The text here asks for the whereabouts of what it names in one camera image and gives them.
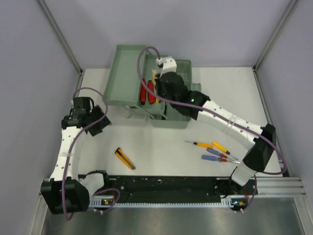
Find green toolbox with clear lid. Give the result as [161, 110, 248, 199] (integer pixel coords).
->
[104, 45, 191, 129]

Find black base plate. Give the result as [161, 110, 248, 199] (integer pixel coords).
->
[96, 175, 255, 204]

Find orange handled screwdriver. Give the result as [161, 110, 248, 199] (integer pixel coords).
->
[186, 141, 213, 149]

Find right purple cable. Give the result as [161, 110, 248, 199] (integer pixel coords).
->
[136, 47, 288, 212]

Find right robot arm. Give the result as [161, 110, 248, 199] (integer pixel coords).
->
[155, 72, 277, 194]

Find blue screwdriver lower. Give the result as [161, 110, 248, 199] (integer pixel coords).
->
[201, 155, 240, 164]

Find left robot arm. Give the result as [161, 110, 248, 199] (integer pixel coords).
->
[41, 97, 111, 214]

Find yellow handled screwdriver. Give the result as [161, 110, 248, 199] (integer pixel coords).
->
[212, 141, 230, 155]

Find red handled pliers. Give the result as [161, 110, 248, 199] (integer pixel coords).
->
[139, 78, 156, 105]

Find yellow black utility knife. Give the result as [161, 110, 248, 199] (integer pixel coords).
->
[115, 147, 136, 170]

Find white cable duct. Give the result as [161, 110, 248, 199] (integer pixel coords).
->
[88, 197, 245, 208]

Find blue screwdriver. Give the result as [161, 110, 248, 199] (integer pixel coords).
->
[207, 148, 238, 161]
[201, 155, 240, 164]

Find blue screwdriver upper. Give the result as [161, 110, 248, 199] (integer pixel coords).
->
[207, 148, 238, 161]

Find aluminium frame rail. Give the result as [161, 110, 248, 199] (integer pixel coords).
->
[39, 177, 308, 196]

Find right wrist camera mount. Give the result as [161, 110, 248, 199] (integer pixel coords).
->
[156, 56, 177, 76]

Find small black handled hammer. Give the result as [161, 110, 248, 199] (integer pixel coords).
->
[162, 103, 168, 120]

